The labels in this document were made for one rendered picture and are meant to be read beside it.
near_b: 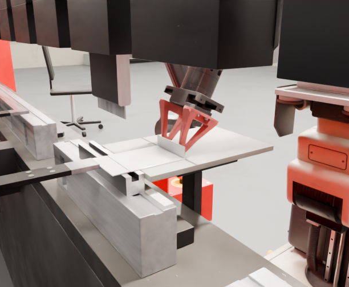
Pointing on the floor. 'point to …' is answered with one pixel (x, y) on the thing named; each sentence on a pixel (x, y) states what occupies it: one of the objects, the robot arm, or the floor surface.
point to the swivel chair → (69, 94)
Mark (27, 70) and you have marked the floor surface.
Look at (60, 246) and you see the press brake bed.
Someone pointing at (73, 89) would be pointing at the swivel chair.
